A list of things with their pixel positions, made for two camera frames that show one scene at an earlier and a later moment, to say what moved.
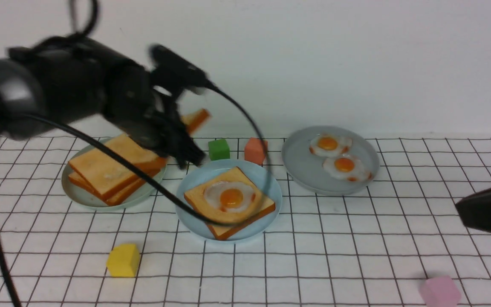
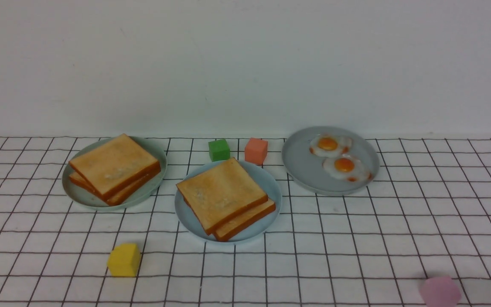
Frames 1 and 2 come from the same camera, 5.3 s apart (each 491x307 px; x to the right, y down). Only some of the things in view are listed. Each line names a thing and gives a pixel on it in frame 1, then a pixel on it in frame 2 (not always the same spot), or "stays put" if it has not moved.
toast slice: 194,120 → 221,194
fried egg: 329,145 stays put
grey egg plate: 305,171 stays put
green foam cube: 219,149 stays put
